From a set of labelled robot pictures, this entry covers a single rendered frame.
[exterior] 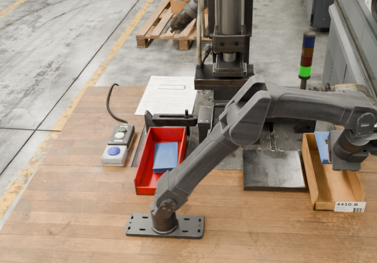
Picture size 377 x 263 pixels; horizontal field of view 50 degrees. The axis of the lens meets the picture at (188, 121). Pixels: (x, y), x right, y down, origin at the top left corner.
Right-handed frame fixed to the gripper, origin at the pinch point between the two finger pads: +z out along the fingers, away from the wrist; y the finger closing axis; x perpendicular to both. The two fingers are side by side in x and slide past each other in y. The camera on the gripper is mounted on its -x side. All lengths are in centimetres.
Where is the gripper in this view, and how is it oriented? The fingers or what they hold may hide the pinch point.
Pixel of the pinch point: (335, 161)
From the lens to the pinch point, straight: 113.5
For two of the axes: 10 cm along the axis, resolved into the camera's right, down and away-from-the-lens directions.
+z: 0.9, 4.0, 9.1
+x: -9.9, -0.2, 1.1
